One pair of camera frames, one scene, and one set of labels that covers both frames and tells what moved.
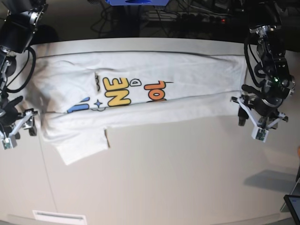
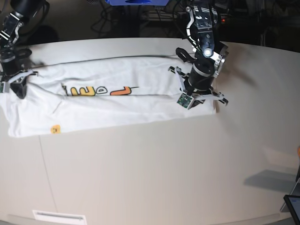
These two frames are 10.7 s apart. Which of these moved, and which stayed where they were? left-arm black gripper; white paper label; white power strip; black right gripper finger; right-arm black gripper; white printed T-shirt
Moved: white printed T-shirt; left-arm black gripper; right-arm black gripper; black right gripper finger
Stayed: white power strip; white paper label
